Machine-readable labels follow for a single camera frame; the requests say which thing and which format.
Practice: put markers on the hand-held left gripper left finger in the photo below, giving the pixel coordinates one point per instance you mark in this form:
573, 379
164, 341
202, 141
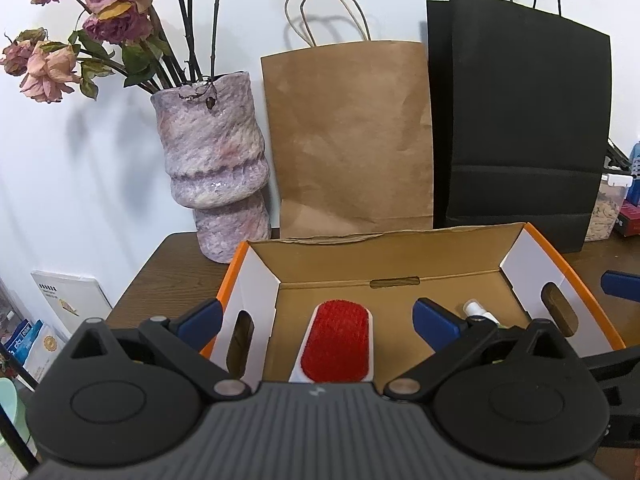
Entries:
200, 322

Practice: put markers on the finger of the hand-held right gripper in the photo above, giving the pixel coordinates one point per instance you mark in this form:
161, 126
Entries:
622, 286
620, 400

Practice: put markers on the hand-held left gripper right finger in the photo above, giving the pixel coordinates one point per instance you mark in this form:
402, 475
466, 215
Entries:
435, 322

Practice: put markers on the green spray bottle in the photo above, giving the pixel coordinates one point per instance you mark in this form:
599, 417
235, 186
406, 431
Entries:
475, 308

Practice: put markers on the orange-edged cardboard box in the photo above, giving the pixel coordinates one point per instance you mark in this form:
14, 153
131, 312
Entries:
380, 260

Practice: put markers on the dark red box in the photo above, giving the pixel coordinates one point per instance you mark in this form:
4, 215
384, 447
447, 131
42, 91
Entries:
631, 220

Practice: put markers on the clear container of nuts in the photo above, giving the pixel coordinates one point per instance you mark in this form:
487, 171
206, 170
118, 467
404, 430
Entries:
602, 215

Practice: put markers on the white booklet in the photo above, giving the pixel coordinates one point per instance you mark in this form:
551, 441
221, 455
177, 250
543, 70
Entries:
70, 295

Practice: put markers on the cream box gold seal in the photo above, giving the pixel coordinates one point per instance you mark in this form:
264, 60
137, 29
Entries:
47, 350

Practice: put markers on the pink textured ceramic vase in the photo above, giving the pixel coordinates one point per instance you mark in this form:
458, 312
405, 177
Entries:
210, 160

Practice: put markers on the black paper bag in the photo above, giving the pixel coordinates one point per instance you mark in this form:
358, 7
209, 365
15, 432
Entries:
525, 135

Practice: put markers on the blue white carton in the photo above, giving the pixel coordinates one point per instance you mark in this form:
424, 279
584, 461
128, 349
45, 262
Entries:
20, 340

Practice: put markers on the brown paper bag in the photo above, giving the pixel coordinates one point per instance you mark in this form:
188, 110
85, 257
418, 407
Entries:
350, 135

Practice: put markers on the pale green plastic bin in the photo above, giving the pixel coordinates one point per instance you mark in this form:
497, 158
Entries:
7, 405

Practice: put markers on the dried pink rose bouquet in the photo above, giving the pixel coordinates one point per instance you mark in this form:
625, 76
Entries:
107, 25

